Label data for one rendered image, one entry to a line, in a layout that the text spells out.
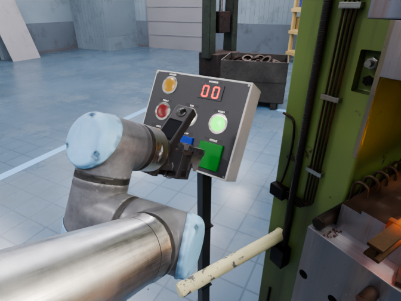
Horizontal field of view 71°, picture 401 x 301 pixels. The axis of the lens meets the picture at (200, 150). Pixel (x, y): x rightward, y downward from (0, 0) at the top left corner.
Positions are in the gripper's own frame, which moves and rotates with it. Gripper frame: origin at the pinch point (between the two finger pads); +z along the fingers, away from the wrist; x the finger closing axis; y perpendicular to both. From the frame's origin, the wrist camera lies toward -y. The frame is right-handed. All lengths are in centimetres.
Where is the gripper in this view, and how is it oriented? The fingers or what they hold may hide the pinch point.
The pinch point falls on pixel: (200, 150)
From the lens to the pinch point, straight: 74.6
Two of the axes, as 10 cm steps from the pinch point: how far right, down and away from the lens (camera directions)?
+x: 8.4, 2.4, -4.8
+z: 4.6, 1.1, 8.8
